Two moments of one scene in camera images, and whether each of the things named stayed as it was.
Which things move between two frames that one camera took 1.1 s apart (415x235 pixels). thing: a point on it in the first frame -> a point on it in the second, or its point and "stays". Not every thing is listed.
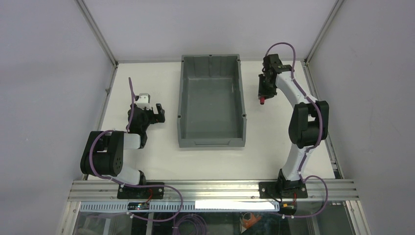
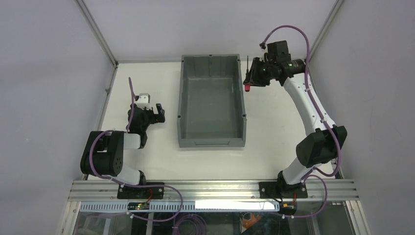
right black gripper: [267, 86] -> [257, 72]
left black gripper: [154, 116] stays
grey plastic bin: [211, 109] stays
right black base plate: [282, 189] stays
